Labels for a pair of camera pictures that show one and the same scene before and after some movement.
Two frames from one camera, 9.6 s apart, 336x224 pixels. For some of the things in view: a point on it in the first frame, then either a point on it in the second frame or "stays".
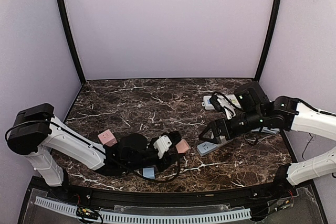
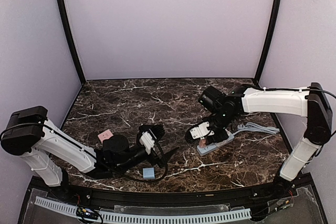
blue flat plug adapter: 148,172 stays
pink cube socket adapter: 107,138 stays
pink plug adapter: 182,146 -> 202,143
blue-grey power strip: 206,148 stays
